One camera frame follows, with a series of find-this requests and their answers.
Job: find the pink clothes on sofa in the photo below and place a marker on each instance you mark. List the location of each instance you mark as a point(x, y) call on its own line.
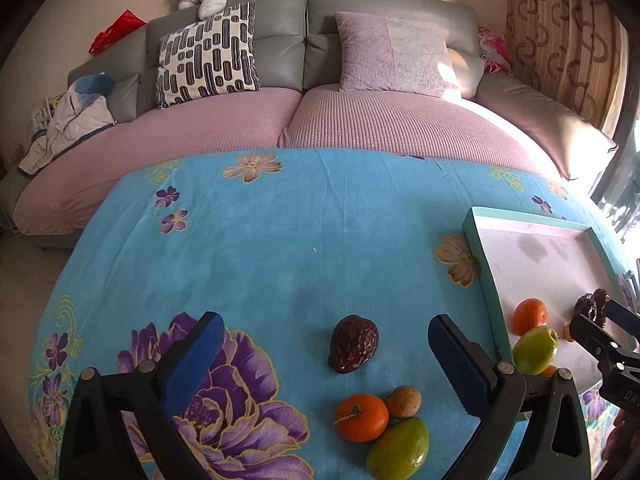
point(493, 50)

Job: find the pink square pillow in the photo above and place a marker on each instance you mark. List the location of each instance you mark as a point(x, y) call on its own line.
point(394, 54)

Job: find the grey leather sofa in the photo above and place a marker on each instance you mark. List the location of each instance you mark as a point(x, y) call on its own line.
point(297, 47)

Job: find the small orange tangerine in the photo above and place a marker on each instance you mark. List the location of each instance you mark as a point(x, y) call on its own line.
point(548, 371)

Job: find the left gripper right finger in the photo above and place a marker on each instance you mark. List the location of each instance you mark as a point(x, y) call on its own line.
point(485, 387)

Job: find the pink sofa seat cover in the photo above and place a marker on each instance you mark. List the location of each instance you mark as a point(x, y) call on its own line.
point(65, 195)

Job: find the brown patterned curtain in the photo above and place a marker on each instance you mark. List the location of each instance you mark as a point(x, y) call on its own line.
point(573, 51)

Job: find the green mango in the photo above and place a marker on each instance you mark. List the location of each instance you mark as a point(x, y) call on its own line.
point(400, 452)

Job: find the dark red date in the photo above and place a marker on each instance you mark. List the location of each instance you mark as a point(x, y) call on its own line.
point(353, 343)

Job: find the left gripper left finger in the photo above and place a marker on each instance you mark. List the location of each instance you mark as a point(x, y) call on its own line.
point(183, 367)

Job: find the blue floral tablecloth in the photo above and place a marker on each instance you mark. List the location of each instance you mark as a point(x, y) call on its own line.
point(283, 245)

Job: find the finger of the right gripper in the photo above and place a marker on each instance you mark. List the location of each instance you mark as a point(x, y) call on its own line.
point(621, 316)
point(597, 342)

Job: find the dark date in tray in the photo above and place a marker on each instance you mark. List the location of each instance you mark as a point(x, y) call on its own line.
point(601, 297)

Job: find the red bag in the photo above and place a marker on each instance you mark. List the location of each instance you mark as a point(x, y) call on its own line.
point(124, 25)

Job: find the blue plush toy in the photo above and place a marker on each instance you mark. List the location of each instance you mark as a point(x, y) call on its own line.
point(86, 89)

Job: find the round green fruit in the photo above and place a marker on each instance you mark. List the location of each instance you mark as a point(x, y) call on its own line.
point(535, 350)

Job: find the right hand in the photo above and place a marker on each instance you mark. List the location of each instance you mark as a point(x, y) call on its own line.
point(625, 433)

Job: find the black white patterned pillow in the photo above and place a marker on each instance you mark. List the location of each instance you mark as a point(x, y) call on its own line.
point(209, 58)

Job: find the teal white tray box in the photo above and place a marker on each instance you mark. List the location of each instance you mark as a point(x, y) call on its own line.
point(525, 256)

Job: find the large orange tangerine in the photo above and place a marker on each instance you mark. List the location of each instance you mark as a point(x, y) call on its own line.
point(530, 313)

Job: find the white blue clothes pile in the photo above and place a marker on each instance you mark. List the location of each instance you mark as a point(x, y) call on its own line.
point(77, 118)

